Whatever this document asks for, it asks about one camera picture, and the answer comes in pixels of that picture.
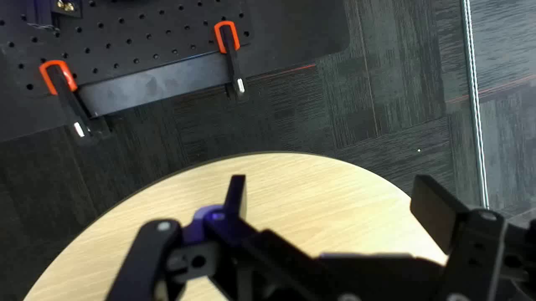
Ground black flat bar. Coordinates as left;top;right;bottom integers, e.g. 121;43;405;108
75;49;240;118

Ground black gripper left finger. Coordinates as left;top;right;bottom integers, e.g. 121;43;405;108
106;173;337;301

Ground orange and black clamp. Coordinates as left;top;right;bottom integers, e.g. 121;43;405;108
37;58;97;141
213;19;248;100

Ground black box with gold connectors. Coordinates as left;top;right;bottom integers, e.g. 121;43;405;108
32;0;80;29

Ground small purple object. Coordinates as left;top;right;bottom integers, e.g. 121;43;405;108
183;203;226;243

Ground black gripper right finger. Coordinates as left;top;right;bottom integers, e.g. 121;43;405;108
410;173;536;301

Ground black perforated pegboard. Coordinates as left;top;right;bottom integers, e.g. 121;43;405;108
0;0;255;143

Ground white cord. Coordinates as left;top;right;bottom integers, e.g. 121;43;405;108
461;0;492;210

